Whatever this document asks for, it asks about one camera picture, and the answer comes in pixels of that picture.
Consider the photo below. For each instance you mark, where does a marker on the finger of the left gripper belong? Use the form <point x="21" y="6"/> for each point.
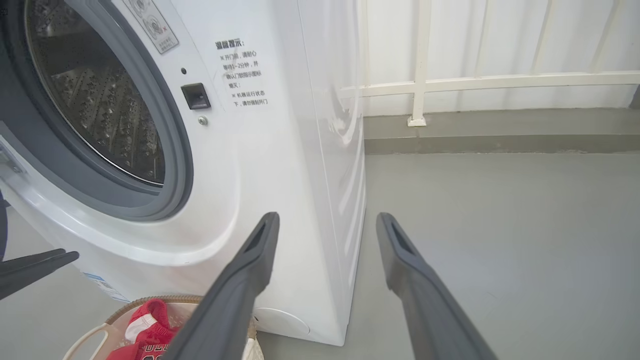
<point x="30" y="272"/>

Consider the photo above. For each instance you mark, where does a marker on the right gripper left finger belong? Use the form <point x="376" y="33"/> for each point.
<point x="235" y="290"/>

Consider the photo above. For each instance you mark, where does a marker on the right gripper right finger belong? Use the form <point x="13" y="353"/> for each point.
<point x="430" y="310"/>

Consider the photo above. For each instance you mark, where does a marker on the red basketball jersey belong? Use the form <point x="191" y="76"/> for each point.
<point x="150" y="330"/>

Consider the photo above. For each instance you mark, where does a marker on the cream plastic laundry basket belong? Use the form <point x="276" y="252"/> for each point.
<point x="112" y="322"/>

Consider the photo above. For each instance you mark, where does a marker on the white front-load washing machine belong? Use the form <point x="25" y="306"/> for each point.
<point x="270" y="175"/>

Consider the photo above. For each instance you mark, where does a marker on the white metal railing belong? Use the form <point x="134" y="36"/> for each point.
<point x="420" y="85"/>

